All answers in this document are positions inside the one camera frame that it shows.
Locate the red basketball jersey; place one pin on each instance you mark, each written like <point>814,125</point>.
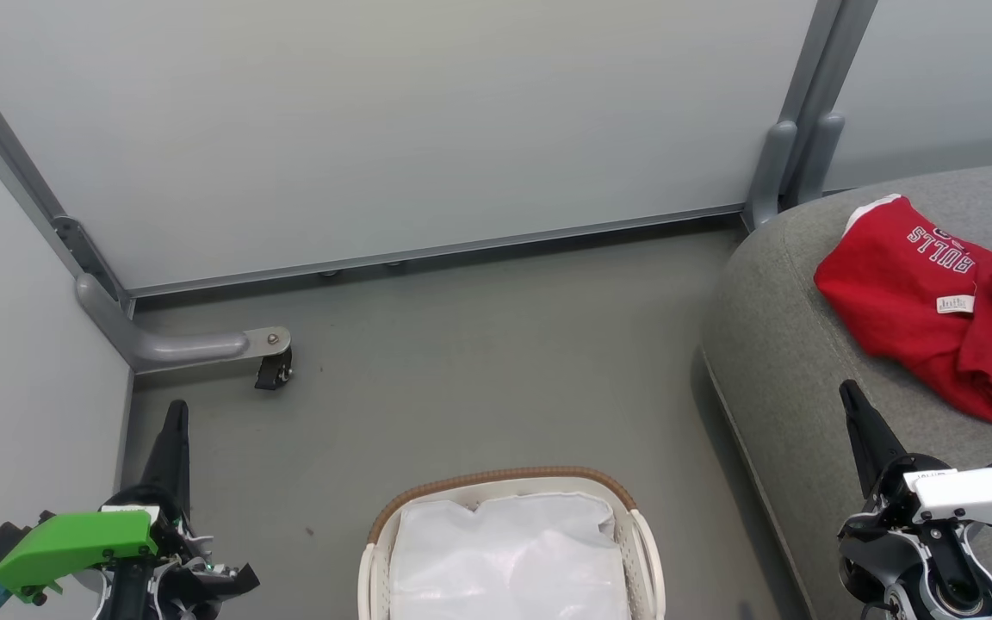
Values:
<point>909,301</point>

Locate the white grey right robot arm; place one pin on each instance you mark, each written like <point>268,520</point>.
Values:
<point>961,594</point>

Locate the grey fabric sofa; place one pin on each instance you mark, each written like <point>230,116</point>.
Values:
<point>793,362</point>

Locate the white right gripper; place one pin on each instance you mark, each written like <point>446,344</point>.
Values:
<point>978,499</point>

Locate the black caster wheel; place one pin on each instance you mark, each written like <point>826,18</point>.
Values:
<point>274,372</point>

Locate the white plastic basket liner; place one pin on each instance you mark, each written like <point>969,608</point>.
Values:
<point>509,560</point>

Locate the grey metal partition foot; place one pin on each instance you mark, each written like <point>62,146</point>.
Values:
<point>177,347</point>

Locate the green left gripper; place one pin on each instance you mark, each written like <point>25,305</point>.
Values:
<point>74,542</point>

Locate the white laundry basket brown rim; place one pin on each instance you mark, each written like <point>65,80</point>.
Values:
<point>647,551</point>

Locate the grey metal hinge bracket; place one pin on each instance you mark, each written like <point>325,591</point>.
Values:
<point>87,254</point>

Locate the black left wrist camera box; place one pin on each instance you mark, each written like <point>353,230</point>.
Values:
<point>1,542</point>

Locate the grey metal partition post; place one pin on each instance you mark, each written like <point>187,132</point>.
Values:
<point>802,129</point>

